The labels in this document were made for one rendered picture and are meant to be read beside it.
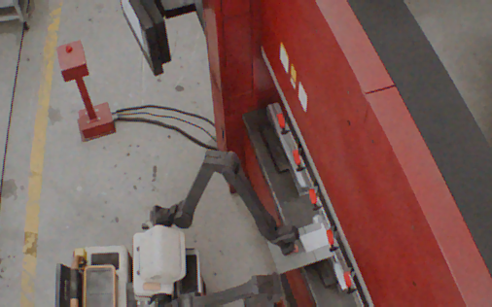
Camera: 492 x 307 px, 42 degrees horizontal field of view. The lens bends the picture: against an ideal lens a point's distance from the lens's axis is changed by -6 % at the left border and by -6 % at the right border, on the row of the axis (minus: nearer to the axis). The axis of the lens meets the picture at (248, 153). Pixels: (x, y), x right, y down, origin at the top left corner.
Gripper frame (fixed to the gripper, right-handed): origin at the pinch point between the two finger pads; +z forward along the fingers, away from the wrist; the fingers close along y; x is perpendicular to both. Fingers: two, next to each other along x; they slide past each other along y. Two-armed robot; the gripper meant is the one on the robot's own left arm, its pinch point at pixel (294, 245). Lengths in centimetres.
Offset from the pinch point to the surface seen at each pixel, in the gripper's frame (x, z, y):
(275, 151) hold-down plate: -4, 15, 56
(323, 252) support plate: -8.9, 7.9, -6.6
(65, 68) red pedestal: 82, -27, 156
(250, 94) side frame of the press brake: -8, 2, 84
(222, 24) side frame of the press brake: -27, -55, 83
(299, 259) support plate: 0.8, 2.1, -6.6
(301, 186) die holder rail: -10.6, 11.5, 29.9
